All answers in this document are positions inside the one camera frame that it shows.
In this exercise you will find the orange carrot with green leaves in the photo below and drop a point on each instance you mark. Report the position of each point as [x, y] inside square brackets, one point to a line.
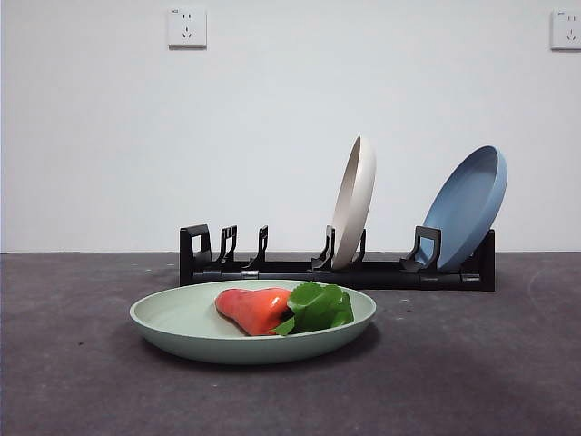
[253, 309]

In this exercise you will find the green plate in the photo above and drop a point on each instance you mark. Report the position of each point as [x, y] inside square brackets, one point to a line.
[181, 336]

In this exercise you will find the beige plate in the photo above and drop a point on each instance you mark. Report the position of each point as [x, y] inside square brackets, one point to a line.
[354, 204]

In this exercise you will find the black plate rack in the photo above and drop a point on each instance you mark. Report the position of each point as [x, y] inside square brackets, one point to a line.
[386, 279]

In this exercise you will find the blue plate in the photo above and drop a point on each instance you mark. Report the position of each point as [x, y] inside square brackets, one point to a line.
[464, 209]

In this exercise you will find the white wall socket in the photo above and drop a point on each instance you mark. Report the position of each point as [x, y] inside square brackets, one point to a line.
[187, 28]
[567, 30]

